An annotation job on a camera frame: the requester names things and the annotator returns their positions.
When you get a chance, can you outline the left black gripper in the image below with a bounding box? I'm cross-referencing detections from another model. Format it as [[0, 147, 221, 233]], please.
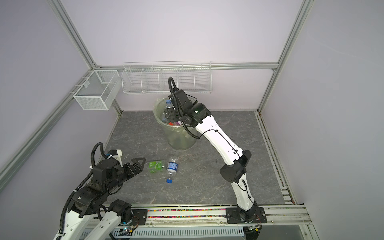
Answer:
[[105, 157, 146, 194]]

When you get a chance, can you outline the crushed light blue label bottle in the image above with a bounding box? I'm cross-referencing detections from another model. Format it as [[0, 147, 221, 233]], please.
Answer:
[[165, 100, 174, 110]]

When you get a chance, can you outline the red cap cola bottle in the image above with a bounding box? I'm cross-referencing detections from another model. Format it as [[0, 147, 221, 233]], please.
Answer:
[[169, 121, 182, 126]]

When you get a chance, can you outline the light green label bottle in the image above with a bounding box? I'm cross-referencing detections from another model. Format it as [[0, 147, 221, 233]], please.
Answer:
[[149, 160, 165, 174]]

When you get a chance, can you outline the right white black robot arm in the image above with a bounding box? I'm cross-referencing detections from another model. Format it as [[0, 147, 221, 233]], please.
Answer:
[[165, 77, 267, 225]]

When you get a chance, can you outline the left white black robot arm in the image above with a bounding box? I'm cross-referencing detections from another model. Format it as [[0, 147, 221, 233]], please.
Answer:
[[54, 142, 147, 240]]

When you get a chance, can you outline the green-lined mesh waste bin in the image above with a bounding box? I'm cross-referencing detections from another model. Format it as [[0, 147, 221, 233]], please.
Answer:
[[153, 98, 197, 150]]

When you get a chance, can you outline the blue label bottle blue cap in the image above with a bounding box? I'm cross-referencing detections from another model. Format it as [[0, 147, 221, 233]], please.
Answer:
[[166, 158, 178, 184]]

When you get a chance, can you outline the small white mesh basket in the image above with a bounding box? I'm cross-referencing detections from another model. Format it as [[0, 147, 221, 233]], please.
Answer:
[[74, 70, 122, 111]]

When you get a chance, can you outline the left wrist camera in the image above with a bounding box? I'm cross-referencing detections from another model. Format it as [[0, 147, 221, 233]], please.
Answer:
[[106, 150, 123, 167]]

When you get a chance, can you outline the long white wire basket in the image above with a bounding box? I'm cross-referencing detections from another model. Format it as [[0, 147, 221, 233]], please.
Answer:
[[121, 61, 213, 94]]

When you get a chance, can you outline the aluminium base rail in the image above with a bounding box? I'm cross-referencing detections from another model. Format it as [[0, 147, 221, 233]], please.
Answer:
[[59, 203, 314, 232]]

